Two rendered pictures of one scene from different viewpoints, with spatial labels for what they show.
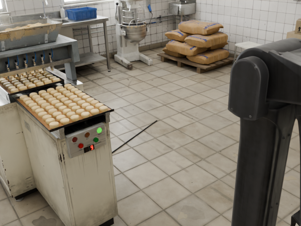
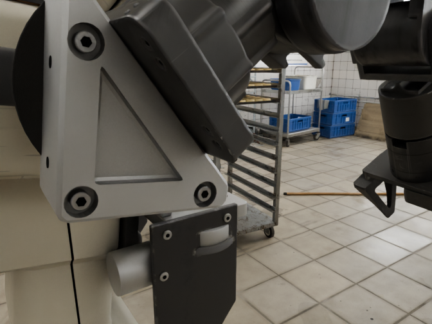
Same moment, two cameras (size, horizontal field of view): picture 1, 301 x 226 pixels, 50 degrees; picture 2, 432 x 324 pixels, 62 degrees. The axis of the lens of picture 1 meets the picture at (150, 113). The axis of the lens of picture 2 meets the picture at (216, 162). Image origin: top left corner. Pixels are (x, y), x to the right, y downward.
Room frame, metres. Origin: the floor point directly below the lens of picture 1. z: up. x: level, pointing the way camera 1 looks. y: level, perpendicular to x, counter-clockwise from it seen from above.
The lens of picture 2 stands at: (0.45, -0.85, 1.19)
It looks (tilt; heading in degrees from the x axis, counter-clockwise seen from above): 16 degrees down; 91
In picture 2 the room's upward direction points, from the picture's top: straight up
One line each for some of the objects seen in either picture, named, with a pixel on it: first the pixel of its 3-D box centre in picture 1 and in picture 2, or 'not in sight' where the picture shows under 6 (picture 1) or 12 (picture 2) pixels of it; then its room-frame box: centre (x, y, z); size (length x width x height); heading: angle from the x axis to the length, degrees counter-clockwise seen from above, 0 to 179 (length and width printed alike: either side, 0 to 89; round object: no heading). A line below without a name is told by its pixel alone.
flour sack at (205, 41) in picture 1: (207, 38); not in sight; (5.38, -1.00, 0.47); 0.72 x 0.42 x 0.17; 130
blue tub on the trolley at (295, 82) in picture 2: not in sight; (285, 84); (1.33, 4.53, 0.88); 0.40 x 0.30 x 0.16; 129
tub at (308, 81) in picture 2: not in sight; (299, 81); (1.60, 4.80, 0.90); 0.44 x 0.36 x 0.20; 134
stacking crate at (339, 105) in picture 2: not in sight; (335, 105); (2.29, 5.17, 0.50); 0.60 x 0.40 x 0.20; 37
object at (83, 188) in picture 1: (67, 160); not in sight; (1.93, 0.60, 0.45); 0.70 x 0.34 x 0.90; 38
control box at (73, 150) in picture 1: (86, 140); not in sight; (1.65, 0.38, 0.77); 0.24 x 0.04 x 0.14; 128
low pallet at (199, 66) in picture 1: (195, 58); not in sight; (5.61, -0.84, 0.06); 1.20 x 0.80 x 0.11; 37
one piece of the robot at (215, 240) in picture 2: not in sight; (140, 218); (0.34, -0.42, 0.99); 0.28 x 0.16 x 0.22; 125
